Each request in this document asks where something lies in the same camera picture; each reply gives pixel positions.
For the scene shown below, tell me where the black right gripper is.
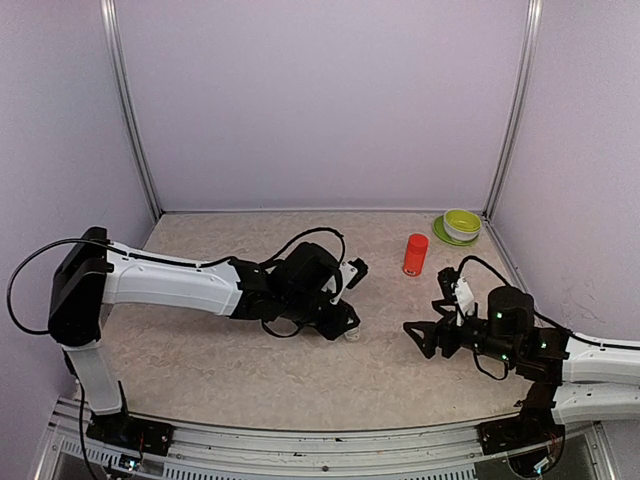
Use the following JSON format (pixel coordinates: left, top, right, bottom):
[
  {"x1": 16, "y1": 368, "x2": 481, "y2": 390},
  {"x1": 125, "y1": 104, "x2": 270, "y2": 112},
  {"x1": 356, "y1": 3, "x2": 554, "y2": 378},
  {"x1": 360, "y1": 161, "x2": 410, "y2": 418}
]
[{"x1": 404, "y1": 299, "x2": 519, "y2": 365}]

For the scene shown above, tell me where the small white pill bottle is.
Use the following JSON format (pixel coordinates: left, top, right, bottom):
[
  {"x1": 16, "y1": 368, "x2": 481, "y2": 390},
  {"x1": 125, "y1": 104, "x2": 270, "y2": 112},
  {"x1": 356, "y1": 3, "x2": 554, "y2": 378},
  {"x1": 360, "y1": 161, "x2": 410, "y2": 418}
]
[{"x1": 344, "y1": 327, "x2": 360, "y2": 342}]

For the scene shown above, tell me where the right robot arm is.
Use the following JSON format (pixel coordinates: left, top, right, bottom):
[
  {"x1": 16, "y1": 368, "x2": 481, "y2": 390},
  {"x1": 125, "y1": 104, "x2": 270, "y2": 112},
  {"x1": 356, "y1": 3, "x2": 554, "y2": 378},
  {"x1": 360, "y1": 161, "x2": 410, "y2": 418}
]
[{"x1": 403, "y1": 267, "x2": 639, "y2": 444}]

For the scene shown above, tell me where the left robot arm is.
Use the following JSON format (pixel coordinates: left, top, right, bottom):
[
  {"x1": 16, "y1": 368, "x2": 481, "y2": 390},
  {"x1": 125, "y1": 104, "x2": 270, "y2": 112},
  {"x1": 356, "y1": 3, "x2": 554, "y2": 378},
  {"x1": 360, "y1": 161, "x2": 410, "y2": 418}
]
[{"x1": 5, "y1": 227, "x2": 368, "y2": 445}]

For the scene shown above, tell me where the orange pill bottle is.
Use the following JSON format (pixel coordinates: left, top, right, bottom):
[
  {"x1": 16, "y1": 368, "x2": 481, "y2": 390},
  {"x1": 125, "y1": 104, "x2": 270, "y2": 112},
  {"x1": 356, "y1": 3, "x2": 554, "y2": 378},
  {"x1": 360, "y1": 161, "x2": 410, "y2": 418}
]
[{"x1": 403, "y1": 233, "x2": 429, "y2": 277}]

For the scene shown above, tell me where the green plate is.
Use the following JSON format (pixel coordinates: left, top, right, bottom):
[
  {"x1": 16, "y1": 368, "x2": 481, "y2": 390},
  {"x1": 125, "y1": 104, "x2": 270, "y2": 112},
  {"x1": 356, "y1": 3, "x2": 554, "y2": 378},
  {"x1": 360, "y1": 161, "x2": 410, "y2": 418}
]
[{"x1": 432, "y1": 215, "x2": 479, "y2": 246}]

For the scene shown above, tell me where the white bowl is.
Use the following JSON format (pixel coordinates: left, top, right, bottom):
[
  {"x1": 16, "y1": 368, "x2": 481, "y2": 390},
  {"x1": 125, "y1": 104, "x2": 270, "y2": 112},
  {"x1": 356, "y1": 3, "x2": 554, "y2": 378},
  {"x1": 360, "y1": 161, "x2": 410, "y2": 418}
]
[{"x1": 443, "y1": 220, "x2": 481, "y2": 243}]

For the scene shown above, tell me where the lime green bowl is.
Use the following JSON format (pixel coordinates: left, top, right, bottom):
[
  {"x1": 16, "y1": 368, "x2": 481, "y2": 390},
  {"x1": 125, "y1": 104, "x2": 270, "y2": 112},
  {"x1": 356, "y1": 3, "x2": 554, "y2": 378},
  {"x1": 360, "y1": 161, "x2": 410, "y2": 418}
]
[{"x1": 443, "y1": 209, "x2": 482, "y2": 234}]

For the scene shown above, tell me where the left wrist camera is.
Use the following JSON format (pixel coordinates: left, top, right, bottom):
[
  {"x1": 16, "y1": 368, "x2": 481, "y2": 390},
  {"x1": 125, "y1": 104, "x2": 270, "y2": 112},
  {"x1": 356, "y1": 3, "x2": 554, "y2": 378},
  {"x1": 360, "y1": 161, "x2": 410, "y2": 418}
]
[{"x1": 323, "y1": 258, "x2": 368, "y2": 305}]

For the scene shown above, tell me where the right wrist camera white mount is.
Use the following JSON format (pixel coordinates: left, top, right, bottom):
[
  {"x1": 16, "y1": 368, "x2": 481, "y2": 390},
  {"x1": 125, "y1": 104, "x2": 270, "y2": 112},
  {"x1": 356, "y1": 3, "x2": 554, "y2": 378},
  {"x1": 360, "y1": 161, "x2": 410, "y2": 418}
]
[{"x1": 431, "y1": 267, "x2": 478, "y2": 326}]

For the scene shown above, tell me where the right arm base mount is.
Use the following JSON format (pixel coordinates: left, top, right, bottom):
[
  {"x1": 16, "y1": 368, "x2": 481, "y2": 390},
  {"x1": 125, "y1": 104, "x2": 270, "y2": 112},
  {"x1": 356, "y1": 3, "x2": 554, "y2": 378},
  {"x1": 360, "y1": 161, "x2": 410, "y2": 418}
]
[{"x1": 476, "y1": 382, "x2": 566, "y2": 455}]

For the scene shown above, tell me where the front aluminium rail base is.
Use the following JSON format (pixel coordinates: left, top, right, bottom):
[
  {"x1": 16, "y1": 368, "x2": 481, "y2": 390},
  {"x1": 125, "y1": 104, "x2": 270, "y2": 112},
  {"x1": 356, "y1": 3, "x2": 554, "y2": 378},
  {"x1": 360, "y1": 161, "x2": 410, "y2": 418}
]
[{"x1": 34, "y1": 394, "x2": 616, "y2": 480}]

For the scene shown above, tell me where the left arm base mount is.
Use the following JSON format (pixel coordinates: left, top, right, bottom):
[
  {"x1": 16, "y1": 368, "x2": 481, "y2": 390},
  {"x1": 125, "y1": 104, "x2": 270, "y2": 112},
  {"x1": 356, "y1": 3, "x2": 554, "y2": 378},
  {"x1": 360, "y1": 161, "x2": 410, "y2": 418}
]
[{"x1": 86, "y1": 382, "x2": 175, "y2": 457}]

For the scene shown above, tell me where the right aluminium frame post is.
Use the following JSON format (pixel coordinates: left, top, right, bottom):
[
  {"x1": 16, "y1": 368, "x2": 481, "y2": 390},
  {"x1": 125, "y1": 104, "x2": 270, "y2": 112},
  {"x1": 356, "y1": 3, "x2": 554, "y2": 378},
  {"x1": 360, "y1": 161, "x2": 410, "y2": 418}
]
[{"x1": 483, "y1": 0, "x2": 543, "y2": 223}]

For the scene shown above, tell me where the aluminium frame post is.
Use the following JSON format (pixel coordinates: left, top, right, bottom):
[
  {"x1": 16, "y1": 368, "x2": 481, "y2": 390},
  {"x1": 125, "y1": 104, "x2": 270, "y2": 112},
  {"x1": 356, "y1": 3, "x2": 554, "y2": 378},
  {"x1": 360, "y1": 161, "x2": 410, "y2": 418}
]
[
  {"x1": 483, "y1": 0, "x2": 543, "y2": 223},
  {"x1": 100, "y1": 0, "x2": 164, "y2": 223}
]

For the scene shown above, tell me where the left aluminium frame post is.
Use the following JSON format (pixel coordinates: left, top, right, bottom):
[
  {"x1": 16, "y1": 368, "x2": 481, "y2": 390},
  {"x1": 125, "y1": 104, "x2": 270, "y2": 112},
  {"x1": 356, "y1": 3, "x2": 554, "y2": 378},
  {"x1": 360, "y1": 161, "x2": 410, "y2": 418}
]
[{"x1": 100, "y1": 0, "x2": 164, "y2": 223}]

